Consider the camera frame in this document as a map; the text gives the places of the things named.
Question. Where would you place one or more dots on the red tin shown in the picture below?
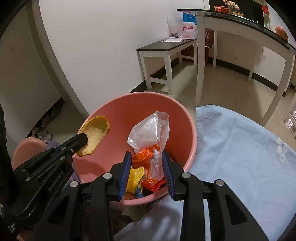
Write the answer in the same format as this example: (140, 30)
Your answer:
(220, 9)

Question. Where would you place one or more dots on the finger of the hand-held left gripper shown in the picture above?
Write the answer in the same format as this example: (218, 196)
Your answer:
(76, 143)
(60, 165)

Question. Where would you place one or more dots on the blue foam net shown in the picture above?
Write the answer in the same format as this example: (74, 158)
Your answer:
(139, 192)

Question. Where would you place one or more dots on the red white plastic bag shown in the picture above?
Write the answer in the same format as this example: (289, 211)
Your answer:
(188, 29)

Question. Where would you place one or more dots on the blue bag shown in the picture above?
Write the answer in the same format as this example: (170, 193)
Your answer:
(188, 16)

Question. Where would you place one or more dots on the red foam net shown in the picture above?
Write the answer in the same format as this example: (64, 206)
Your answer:
(152, 186)

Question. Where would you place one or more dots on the pink flower bouquet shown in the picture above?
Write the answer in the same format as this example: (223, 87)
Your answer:
(231, 4)

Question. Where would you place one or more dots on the yellow foam net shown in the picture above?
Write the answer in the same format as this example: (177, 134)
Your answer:
(135, 178)

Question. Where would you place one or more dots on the pink plastic bin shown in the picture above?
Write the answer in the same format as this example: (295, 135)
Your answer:
(129, 111)

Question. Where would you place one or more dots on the pink chair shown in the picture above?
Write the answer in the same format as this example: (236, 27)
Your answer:
(25, 150)

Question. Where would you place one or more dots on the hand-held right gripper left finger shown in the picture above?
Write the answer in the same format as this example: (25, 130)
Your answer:
(124, 176)

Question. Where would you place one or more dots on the large orange peel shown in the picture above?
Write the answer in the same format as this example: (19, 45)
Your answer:
(97, 129)

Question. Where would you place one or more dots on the purple stool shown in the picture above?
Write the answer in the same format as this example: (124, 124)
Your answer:
(53, 146)

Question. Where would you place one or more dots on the orange pomelo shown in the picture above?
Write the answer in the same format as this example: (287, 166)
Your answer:
(281, 33)

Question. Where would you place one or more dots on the red box on shelf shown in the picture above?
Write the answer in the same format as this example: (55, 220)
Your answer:
(265, 9)

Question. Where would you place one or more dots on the white papers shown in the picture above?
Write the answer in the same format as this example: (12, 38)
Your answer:
(173, 39)

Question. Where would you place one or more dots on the white table with glass top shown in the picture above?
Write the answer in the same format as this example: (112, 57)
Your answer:
(231, 24)

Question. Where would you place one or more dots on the blue printed tablecloth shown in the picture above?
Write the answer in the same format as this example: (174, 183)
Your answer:
(231, 150)

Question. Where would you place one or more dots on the clear bag with orange plastic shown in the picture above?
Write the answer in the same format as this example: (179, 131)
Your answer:
(148, 129)

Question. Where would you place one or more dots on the red carton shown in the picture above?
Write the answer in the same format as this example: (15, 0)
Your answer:
(209, 46)

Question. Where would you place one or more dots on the long dark-topped white bench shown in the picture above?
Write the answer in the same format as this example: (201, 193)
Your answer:
(161, 47)

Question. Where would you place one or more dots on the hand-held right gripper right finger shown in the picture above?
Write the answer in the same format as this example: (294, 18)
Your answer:
(167, 176)

